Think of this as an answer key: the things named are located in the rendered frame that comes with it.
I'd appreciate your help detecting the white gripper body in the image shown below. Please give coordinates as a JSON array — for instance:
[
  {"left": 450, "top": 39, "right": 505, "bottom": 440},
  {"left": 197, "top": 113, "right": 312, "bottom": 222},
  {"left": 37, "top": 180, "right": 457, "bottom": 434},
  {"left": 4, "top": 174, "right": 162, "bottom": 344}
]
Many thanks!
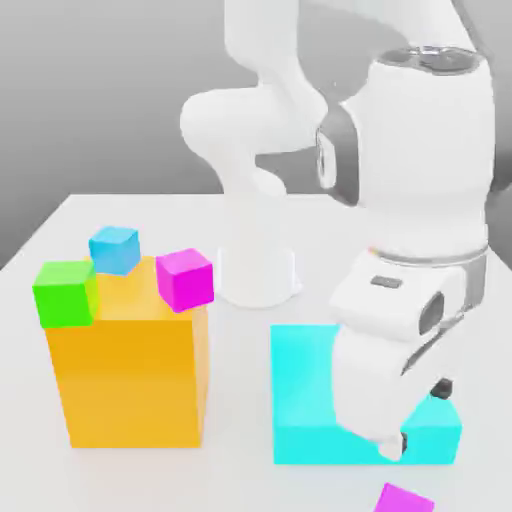
[{"left": 332, "top": 310, "right": 467, "bottom": 446}]

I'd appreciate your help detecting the large cyan box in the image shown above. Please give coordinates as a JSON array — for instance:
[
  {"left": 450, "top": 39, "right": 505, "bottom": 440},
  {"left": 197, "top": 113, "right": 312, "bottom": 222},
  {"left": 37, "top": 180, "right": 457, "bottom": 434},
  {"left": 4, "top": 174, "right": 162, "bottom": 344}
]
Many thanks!
[{"left": 269, "top": 322, "right": 464, "bottom": 466}]

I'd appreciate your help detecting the small blue cube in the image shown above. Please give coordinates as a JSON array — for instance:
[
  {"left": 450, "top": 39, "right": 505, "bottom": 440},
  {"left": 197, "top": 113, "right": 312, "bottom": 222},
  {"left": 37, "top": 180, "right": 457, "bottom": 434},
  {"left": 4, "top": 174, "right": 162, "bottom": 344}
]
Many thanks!
[{"left": 87, "top": 225, "right": 142, "bottom": 278}]

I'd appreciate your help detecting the small magenta cube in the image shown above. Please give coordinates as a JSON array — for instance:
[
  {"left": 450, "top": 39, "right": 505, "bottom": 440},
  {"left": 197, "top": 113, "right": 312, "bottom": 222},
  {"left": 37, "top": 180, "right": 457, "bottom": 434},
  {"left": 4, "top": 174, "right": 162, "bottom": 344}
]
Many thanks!
[
  {"left": 373, "top": 481, "right": 436, "bottom": 512},
  {"left": 154, "top": 247, "right": 216, "bottom": 314}
]

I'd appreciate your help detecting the small green cube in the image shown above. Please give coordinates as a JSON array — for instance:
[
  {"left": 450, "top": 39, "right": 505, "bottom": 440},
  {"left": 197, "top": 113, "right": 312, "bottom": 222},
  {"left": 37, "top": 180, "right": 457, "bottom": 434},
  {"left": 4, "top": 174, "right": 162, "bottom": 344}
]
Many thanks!
[{"left": 31, "top": 259, "right": 100, "bottom": 330}]

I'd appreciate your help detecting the large orange box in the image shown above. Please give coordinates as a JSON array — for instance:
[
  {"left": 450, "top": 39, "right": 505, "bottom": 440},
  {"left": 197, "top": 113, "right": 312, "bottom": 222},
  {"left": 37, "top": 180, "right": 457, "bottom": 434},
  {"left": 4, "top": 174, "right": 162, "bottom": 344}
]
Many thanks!
[{"left": 43, "top": 255, "right": 212, "bottom": 450}]

